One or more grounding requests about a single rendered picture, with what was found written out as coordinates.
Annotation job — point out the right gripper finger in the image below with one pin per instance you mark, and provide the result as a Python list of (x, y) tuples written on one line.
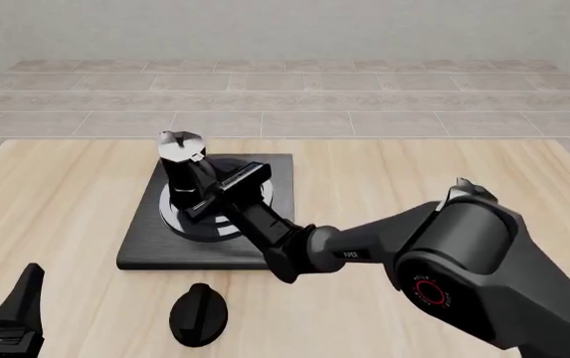
[(211, 176), (206, 194)]

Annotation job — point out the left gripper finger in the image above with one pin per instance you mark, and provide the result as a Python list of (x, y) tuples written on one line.
[(23, 302)]

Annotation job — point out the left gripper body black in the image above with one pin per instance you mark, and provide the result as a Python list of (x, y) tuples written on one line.
[(11, 345)]

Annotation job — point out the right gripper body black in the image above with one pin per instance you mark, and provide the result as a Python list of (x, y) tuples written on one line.
[(245, 179)]

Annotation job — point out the silver and black moka pot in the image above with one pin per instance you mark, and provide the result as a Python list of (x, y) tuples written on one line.
[(181, 149)]

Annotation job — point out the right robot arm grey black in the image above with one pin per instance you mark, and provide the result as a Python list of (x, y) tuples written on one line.
[(468, 257)]

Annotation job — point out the flat black stove plate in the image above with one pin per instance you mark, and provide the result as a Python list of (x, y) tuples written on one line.
[(150, 238)]

